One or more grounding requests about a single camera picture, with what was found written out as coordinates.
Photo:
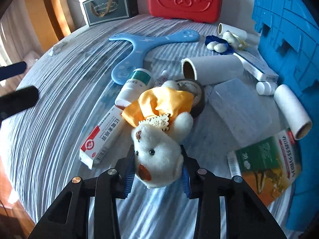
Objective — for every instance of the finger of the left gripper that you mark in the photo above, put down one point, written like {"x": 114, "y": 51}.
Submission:
{"x": 18, "y": 101}
{"x": 12, "y": 70}

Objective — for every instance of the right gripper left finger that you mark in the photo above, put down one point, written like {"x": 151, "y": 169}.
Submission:
{"x": 68, "y": 215}

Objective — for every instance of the white bear plush yellow scarf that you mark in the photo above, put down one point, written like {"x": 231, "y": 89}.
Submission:
{"x": 161, "y": 120}

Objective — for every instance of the clear plastic box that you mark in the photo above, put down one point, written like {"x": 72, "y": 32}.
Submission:
{"x": 241, "y": 110}

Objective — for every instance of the large white paper roll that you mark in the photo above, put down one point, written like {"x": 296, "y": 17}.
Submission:
{"x": 209, "y": 70}

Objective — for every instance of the red white ointment box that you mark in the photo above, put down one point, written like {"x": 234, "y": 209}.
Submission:
{"x": 101, "y": 138}

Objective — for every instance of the green orange medicine box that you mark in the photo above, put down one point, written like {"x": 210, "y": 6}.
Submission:
{"x": 270, "y": 166}

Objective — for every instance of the crumpled white tissue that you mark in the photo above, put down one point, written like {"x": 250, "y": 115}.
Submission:
{"x": 56, "y": 49}

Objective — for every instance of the striped table cloth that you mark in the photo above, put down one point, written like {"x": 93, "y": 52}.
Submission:
{"x": 40, "y": 146}

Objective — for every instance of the white lint roller refill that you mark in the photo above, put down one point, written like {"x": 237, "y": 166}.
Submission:
{"x": 299, "y": 121}

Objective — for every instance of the white green medicine bottle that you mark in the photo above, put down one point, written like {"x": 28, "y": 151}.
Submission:
{"x": 139, "y": 81}

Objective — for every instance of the blue boomerang toy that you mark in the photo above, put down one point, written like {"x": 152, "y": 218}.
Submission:
{"x": 141, "y": 45}

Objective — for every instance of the black tape roll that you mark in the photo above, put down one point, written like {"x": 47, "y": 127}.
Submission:
{"x": 197, "y": 90}

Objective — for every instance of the small white bottle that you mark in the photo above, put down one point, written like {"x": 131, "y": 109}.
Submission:
{"x": 266, "y": 88}

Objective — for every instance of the dark gift box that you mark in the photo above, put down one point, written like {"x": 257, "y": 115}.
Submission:
{"x": 101, "y": 11}

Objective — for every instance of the white blue medicine box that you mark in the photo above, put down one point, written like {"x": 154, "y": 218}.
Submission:
{"x": 256, "y": 67}

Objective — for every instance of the blue dress small doll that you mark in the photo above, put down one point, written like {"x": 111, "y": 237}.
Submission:
{"x": 218, "y": 45}

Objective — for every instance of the white paper roll far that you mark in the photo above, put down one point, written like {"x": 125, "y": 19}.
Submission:
{"x": 222, "y": 28}

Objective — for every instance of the blue plastic storage crate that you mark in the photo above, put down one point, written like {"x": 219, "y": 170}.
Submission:
{"x": 289, "y": 44}

